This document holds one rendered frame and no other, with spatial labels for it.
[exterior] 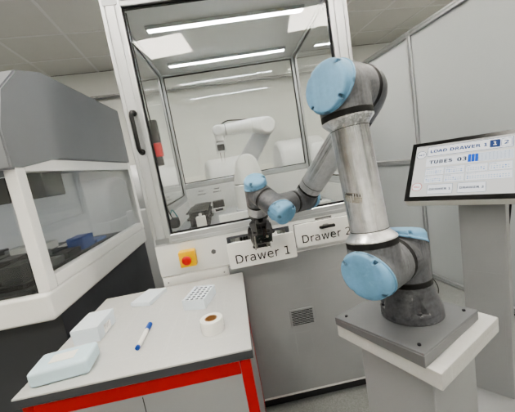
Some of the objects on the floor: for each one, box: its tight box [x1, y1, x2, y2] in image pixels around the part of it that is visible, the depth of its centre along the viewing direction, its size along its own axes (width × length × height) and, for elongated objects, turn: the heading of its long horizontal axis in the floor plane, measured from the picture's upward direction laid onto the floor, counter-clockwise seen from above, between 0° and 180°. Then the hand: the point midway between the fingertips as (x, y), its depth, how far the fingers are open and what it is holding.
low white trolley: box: [11, 272, 266, 412], centre depth 110 cm, size 58×62×76 cm
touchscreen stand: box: [458, 204, 515, 412], centre depth 128 cm, size 50×45×102 cm
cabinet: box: [163, 242, 368, 407], centre depth 190 cm, size 95×103×80 cm
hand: (261, 244), depth 119 cm, fingers closed on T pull, 3 cm apart
